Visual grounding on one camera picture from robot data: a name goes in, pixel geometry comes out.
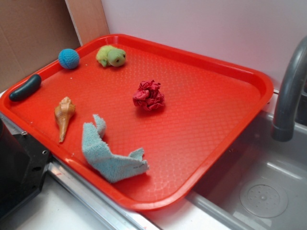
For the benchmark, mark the red plastic tray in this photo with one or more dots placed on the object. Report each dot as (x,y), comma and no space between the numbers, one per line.
(208,103)

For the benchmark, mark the grey toy sink basin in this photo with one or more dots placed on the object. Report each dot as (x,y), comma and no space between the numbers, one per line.
(214,203)

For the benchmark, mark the grey sink faucet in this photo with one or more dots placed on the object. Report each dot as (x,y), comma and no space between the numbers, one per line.
(291,106)

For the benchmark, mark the round sink drain cover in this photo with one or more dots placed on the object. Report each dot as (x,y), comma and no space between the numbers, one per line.
(263,198)

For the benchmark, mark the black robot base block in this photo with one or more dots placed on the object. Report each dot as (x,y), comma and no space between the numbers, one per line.
(23,165)

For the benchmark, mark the light blue terry cloth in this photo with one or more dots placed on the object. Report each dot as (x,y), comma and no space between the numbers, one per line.
(112,167)

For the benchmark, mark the crumpled red fabric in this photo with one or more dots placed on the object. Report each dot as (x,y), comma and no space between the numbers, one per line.
(148,96)

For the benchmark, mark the dark green toy cucumber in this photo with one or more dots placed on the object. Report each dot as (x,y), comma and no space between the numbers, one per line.
(26,89)

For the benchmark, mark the green plush animal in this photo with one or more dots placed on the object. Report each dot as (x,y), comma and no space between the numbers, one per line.
(111,56)

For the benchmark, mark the orange conch seashell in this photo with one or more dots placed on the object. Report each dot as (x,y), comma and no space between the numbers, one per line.
(63,113)

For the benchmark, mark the brown cardboard panel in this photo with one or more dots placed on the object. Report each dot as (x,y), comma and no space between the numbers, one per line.
(32,33)

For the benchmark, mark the blue textured ball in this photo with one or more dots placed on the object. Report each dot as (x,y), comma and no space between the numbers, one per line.
(69,59)

